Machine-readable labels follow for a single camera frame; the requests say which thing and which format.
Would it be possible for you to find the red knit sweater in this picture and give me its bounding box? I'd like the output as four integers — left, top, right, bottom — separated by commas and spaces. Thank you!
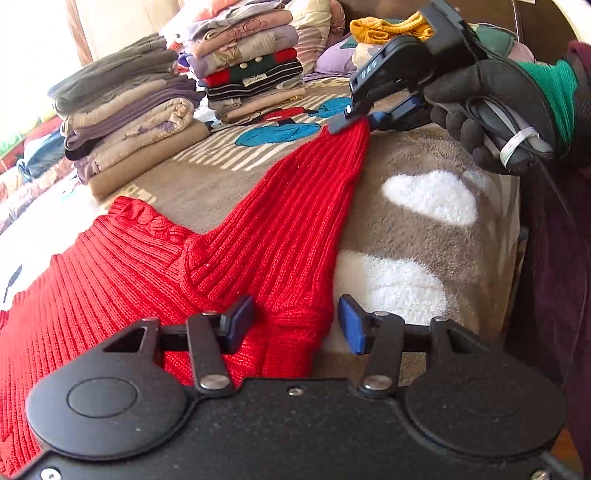
1, 121, 370, 475

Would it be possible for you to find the right stack of folded clothes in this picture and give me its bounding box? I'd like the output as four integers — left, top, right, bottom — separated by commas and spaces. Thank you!
164, 1, 305, 123

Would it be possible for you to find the stack of folded clothes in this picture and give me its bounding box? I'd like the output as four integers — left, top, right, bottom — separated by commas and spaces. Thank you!
48, 33, 209, 199
164, 1, 305, 123

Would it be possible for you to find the left stack of folded clothes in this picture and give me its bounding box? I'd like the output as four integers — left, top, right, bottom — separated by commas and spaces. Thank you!
48, 33, 209, 199

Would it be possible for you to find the right black gloved hand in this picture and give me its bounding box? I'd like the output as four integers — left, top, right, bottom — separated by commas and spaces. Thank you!
424, 60, 560, 176

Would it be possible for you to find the yellow knit garment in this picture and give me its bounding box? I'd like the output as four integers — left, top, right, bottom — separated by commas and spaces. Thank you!
349, 11, 435, 45

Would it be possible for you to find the pink folded quilt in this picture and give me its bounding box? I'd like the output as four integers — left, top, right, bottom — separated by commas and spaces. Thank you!
287, 0, 346, 75

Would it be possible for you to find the Mickey Mouse grey blanket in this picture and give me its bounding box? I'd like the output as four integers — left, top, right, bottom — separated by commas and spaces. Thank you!
0, 78, 523, 370

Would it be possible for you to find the purple floral quilt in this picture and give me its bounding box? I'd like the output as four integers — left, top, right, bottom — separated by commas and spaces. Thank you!
0, 158, 74, 233

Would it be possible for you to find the blue folded blanket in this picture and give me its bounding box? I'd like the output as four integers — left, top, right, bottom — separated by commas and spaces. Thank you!
17, 130, 65, 183

